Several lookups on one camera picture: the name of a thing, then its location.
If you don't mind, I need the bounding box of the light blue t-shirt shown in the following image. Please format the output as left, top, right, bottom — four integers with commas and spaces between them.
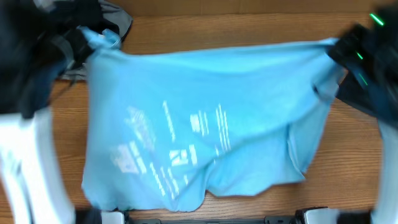
81, 28, 344, 212

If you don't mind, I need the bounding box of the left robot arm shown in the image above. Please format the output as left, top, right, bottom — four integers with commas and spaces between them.
1, 1, 103, 223

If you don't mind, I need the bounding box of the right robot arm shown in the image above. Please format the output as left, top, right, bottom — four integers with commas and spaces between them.
264, 1, 397, 224

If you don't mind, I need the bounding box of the grey folded garment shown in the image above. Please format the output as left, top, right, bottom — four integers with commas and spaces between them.
60, 0, 134, 81

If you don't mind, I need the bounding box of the black garment at right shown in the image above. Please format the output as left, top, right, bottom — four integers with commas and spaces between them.
336, 73, 376, 117

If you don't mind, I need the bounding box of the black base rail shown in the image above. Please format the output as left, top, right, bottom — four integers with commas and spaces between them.
126, 215, 303, 224

